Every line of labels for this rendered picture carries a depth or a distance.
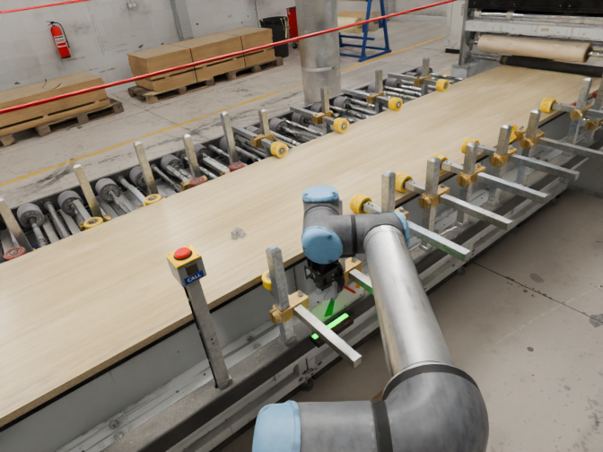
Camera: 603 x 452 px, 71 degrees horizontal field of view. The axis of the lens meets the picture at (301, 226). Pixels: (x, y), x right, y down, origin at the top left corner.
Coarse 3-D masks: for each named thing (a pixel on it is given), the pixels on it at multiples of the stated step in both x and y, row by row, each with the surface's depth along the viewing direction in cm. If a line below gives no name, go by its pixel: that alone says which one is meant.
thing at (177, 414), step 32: (576, 160) 243; (480, 224) 198; (416, 256) 178; (256, 352) 144; (288, 352) 144; (256, 384) 140; (160, 416) 128; (192, 416) 127; (128, 448) 120; (160, 448) 124
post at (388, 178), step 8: (384, 176) 145; (392, 176) 145; (384, 184) 147; (392, 184) 147; (384, 192) 149; (392, 192) 149; (384, 200) 151; (392, 200) 151; (384, 208) 153; (392, 208) 153
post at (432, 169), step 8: (432, 160) 159; (440, 160) 159; (432, 168) 160; (432, 176) 161; (432, 184) 163; (424, 192) 168; (432, 192) 165; (432, 208) 170; (424, 216) 173; (432, 216) 172; (424, 224) 175; (432, 224) 175
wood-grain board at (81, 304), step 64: (384, 128) 248; (448, 128) 239; (192, 192) 204; (256, 192) 198; (64, 256) 168; (128, 256) 164; (256, 256) 156; (0, 320) 141; (64, 320) 138; (128, 320) 135; (0, 384) 118; (64, 384) 117
